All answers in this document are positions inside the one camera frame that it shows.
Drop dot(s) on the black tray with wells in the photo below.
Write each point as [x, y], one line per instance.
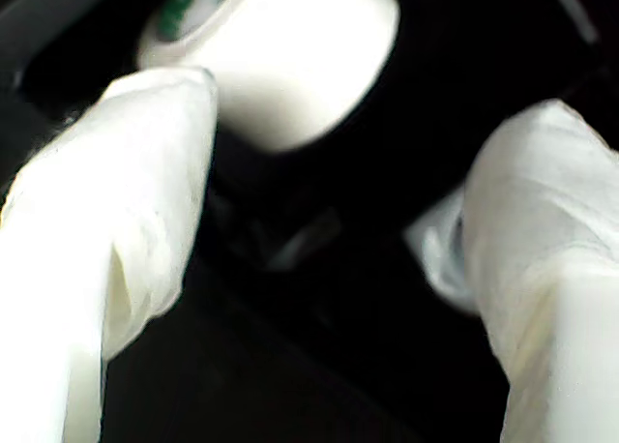
[309, 230]

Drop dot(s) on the white tape roll green print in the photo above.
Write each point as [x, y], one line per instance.
[290, 61]

